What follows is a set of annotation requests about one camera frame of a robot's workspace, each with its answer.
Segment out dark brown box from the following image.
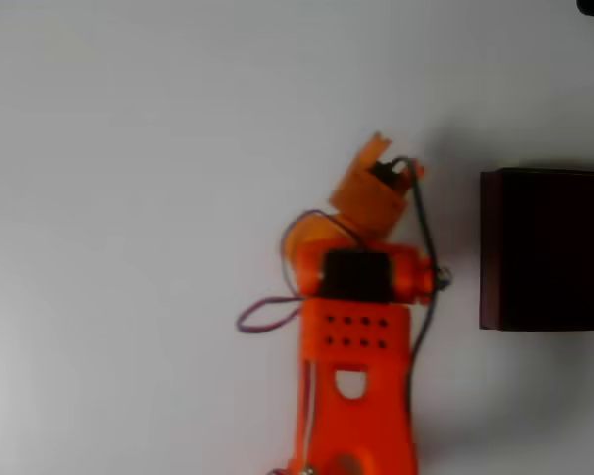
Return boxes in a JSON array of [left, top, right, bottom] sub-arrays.
[[479, 167, 594, 333]]

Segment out black cable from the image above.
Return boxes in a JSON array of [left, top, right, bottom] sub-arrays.
[[389, 155, 452, 417]]

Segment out purple wire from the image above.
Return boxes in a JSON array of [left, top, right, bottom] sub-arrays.
[[236, 209, 328, 334]]

